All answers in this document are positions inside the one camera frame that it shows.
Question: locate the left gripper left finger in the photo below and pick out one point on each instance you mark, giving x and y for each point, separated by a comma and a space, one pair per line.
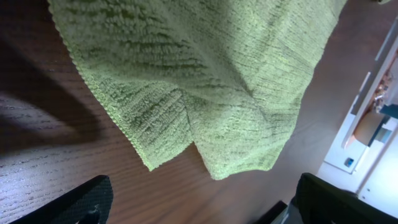
88, 203

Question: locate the white furniture beside table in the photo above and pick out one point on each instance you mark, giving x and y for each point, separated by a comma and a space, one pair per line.
363, 156

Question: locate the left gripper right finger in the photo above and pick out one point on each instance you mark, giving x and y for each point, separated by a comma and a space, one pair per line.
320, 202

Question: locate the green microfiber cloth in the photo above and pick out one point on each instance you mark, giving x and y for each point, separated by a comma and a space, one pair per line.
226, 76

